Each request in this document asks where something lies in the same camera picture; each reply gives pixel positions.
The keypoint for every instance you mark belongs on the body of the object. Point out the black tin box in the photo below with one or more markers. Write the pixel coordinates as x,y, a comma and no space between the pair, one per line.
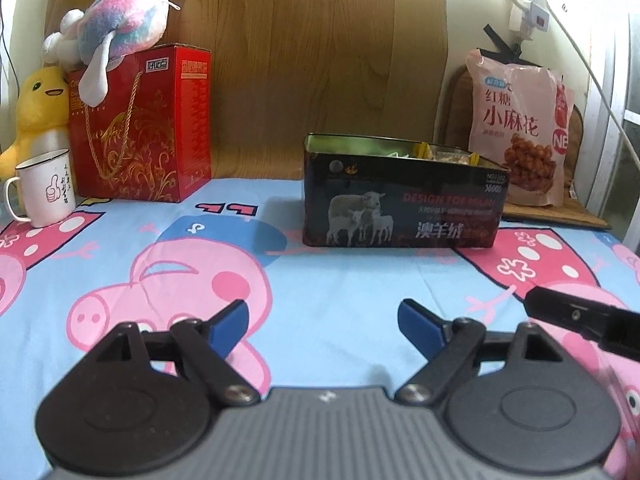
400,210

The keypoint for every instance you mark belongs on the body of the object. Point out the white window frame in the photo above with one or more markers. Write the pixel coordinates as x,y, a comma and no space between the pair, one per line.
607,200

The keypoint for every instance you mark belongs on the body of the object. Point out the red gift box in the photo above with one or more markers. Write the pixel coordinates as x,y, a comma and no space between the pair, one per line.
150,135

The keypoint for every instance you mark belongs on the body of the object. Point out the white power strip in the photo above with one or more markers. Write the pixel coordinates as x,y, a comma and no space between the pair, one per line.
537,15

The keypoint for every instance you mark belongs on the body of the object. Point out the yellow duck plush toy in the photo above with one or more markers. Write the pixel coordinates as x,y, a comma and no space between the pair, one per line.
40,105

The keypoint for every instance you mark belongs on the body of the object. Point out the cartoon pig printed bedsheet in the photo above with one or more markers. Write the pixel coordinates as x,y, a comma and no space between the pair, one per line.
325,280

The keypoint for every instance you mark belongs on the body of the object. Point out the brown seat cushion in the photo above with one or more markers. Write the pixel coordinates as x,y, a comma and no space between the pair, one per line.
550,216

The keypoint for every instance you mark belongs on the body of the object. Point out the clear sesame cake packet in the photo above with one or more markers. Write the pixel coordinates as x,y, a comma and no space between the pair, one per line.
450,156

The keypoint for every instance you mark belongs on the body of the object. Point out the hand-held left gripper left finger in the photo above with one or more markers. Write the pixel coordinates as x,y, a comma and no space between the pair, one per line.
230,326

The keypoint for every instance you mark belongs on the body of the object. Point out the pastel plush toy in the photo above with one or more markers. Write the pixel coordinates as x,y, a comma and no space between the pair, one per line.
125,20

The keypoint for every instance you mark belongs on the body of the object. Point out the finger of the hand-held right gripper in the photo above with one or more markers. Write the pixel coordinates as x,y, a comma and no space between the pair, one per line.
575,316

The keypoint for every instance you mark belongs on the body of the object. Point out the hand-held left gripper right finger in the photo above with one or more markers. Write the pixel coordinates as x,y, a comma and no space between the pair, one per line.
420,326

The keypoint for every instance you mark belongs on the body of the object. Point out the large pink snack bag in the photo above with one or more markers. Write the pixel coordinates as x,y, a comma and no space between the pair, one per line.
520,125

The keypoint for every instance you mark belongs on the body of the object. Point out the black tape strips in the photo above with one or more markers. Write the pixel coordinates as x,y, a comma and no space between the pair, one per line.
500,40

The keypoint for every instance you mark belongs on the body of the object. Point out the white enamel mug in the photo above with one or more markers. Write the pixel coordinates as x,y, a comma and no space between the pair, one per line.
45,190

